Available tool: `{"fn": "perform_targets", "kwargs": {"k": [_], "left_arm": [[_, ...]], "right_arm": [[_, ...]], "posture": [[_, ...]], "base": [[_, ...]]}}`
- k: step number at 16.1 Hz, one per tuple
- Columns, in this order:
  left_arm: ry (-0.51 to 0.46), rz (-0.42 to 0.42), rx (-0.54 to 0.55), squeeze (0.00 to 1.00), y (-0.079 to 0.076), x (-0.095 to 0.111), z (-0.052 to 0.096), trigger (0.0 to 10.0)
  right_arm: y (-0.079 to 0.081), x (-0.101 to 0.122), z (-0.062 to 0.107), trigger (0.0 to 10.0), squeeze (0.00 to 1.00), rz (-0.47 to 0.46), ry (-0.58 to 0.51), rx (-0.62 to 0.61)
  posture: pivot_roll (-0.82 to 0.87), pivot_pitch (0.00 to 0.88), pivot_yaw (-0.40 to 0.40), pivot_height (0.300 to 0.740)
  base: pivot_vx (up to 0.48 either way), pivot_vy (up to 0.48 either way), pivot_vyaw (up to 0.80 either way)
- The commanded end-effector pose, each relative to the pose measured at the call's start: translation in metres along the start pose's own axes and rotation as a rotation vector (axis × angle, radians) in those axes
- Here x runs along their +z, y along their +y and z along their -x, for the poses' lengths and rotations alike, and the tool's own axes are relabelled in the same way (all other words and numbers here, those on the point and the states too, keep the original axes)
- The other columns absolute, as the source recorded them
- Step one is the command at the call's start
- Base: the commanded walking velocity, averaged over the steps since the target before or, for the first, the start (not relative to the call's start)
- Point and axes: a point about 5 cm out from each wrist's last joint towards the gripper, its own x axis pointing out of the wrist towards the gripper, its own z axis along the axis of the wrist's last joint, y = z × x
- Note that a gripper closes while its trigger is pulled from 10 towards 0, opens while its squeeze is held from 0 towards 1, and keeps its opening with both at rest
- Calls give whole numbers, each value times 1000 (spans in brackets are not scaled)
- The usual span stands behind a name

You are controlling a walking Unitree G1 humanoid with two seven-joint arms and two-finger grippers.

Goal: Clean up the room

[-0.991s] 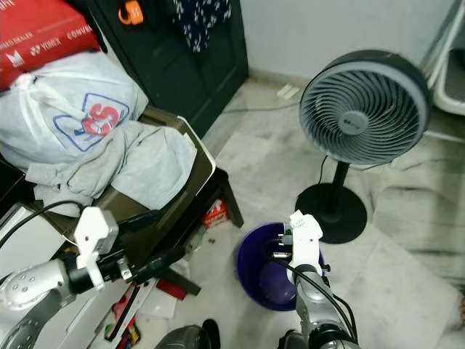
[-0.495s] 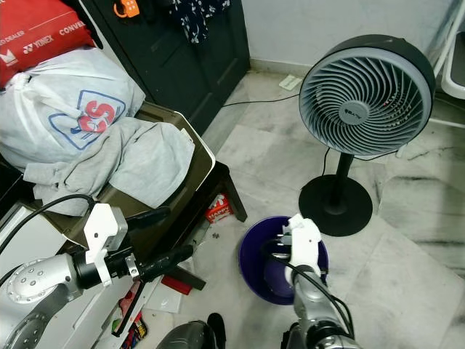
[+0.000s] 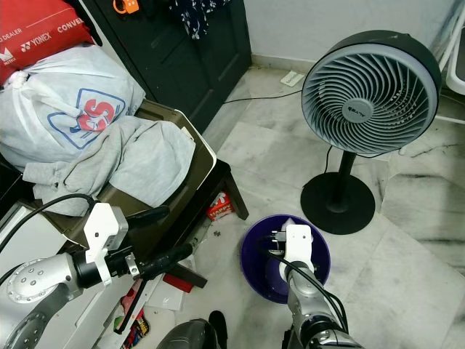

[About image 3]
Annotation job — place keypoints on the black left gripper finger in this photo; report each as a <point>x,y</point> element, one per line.
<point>151,214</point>
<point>169,259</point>

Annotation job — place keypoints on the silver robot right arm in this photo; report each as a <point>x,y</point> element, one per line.
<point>309,305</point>

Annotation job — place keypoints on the purple plastic bucket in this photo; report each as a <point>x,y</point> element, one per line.
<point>261,262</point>

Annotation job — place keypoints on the dark brown side table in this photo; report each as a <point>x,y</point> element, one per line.
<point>197,196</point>

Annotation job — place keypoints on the light grey sweatshirt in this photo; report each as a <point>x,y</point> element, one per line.
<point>145,160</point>

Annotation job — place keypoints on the small red printed box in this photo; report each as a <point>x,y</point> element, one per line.
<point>221,209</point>

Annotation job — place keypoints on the grey robot right leg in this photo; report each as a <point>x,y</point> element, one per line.
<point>288,340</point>

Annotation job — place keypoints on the white bag with red logo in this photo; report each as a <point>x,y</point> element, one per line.
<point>58,94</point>

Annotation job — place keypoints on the black cabinet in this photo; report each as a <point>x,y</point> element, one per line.
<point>189,65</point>

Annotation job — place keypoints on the white power strip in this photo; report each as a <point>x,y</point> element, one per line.
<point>292,78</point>

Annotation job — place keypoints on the dark floral print garment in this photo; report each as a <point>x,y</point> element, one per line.
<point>196,16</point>

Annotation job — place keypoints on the small orange object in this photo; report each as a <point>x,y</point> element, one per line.
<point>126,6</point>

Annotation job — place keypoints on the red bag with white print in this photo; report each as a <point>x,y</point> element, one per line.
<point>36,29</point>

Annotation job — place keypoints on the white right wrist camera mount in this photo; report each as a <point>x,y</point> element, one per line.
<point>299,243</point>

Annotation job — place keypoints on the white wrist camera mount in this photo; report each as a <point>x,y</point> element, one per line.
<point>299,243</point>
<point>105,227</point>

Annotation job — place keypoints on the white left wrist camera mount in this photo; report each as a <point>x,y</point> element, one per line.
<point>105,227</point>

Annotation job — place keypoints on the grey black pedestal fan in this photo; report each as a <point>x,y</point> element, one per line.
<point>370,102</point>

